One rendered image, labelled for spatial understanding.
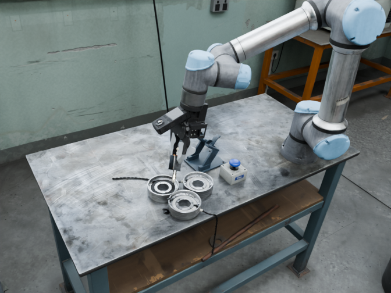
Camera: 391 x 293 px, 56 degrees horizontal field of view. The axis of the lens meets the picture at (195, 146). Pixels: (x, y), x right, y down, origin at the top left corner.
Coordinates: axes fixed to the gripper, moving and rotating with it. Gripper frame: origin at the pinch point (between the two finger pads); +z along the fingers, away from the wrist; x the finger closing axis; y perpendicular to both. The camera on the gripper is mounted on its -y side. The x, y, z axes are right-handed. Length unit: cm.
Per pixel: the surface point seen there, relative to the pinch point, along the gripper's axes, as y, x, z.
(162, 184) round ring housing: -2.7, 0.9, 11.1
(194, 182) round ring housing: 7.7, -2.9, 10.1
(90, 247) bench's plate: -31.5, -11.6, 17.2
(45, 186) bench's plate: -35.9, 20.2, 18.1
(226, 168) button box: 20.0, -3.8, 5.9
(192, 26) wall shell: 107, 158, 2
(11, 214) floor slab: -37, 101, 100
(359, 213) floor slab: 153, -1, 73
